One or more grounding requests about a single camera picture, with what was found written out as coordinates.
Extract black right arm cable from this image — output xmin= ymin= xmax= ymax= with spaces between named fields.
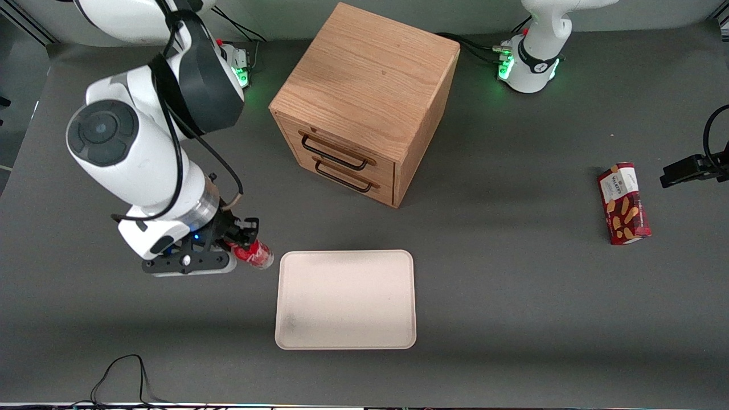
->
xmin=111 ymin=0 xmax=245 ymax=224

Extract red shortbread cookie box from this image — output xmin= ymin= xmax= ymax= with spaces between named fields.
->
xmin=597 ymin=162 xmax=652 ymax=246

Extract black metal drawer handle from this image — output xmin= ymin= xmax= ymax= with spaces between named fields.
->
xmin=298 ymin=130 xmax=378 ymax=171
xmin=312 ymin=155 xmax=381 ymax=193

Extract red coke bottle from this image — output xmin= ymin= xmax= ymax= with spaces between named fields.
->
xmin=228 ymin=238 xmax=275 ymax=270

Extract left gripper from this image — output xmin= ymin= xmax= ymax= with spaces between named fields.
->
xmin=660 ymin=153 xmax=729 ymax=189

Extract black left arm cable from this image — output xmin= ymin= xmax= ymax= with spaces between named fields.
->
xmin=703 ymin=104 xmax=729 ymax=169

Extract beige plastic tray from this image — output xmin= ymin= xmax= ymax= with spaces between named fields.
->
xmin=275 ymin=249 xmax=417 ymax=350

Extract wooden drawer cabinet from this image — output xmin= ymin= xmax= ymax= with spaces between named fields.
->
xmin=269 ymin=2 xmax=461 ymax=209

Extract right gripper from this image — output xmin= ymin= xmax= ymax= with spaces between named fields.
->
xmin=117 ymin=211 xmax=262 ymax=261

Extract black left base cables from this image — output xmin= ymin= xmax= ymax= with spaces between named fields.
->
xmin=436 ymin=31 xmax=513 ymax=64

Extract black right base cables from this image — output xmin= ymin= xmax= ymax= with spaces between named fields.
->
xmin=215 ymin=9 xmax=271 ymax=72

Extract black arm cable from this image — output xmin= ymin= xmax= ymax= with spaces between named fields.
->
xmin=111 ymin=0 xmax=245 ymax=224
xmin=703 ymin=104 xmax=729 ymax=169

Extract wooden drawer front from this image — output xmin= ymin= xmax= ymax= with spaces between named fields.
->
xmin=278 ymin=116 xmax=396 ymax=185
xmin=289 ymin=148 xmax=395 ymax=206

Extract thin black looped cable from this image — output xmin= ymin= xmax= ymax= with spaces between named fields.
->
xmin=90 ymin=354 xmax=171 ymax=408

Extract black base cables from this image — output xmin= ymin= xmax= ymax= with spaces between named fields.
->
xmin=215 ymin=9 xmax=271 ymax=72
xmin=436 ymin=31 xmax=513 ymax=64

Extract dark grey table cover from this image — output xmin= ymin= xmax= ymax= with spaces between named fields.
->
xmin=0 ymin=23 xmax=729 ymax=406

